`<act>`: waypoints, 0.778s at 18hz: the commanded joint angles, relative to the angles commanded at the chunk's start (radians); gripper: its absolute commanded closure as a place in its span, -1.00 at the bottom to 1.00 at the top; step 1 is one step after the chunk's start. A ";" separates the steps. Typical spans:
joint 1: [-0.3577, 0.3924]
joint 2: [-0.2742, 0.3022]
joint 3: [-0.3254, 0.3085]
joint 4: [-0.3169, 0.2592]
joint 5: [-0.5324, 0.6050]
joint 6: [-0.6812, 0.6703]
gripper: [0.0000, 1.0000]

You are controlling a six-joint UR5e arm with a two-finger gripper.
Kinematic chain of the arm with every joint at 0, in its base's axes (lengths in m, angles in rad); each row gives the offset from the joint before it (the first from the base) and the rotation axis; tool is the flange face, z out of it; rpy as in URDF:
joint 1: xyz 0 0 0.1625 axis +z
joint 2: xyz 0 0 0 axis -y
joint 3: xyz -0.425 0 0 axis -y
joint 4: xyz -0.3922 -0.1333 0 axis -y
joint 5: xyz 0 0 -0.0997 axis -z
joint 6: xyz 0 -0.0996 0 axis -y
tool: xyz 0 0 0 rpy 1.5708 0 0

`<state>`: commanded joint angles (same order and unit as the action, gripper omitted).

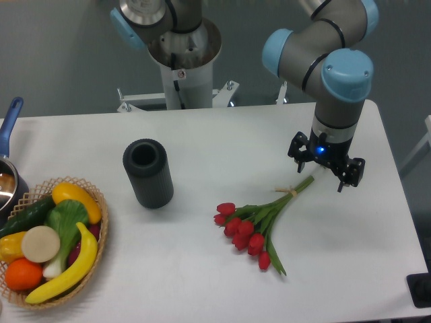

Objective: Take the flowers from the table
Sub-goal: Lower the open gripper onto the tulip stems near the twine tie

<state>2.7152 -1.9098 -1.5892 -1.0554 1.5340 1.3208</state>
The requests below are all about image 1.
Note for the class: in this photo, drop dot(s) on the yellow banana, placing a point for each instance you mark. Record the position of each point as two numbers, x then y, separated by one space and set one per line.
71 276

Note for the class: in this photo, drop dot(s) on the yellow squash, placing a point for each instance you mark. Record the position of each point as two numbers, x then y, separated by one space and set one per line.
68 191

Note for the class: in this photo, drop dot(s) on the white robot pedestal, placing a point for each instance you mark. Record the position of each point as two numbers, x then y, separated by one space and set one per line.
186 67

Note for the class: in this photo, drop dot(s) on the yellow bell pepper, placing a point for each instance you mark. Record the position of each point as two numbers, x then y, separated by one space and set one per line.
11 249

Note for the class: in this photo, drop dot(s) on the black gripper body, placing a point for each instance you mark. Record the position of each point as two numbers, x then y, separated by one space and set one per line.
330 145

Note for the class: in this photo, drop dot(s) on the green bok choy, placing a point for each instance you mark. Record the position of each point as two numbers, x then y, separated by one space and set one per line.
63 219

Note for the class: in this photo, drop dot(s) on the red vegetable in basket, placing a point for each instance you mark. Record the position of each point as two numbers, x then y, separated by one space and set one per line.
95 231

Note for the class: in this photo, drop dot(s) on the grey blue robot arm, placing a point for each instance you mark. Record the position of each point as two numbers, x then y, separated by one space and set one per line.
319 60

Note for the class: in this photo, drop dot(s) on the dark grey ribbed vase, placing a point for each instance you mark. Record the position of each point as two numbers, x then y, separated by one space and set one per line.
146 164

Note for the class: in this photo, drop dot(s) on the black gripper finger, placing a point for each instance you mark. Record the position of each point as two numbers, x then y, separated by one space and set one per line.
298 150
352 174

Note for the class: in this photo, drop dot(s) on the woven wicker basket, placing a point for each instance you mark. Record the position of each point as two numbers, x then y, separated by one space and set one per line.
35 194

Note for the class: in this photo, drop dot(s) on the beige round disc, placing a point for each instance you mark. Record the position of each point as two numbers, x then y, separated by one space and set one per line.
40 244

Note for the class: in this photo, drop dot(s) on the red tulip bouquet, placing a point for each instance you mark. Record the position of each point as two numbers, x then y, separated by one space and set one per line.
250 227

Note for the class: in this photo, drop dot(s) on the orange fruit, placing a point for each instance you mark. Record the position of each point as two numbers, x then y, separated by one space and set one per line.
23 274

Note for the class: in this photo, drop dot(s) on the white frame at right edge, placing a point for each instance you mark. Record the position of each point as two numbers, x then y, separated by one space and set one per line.
417 153

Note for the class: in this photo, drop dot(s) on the green cucumber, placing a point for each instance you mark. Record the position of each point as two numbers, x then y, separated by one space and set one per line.
30 217

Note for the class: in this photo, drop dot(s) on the blue handled saucepan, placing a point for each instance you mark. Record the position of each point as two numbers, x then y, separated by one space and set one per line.
13 186

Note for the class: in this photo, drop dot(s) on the black device at table edge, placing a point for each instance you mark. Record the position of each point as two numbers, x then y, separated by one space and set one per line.
419 288

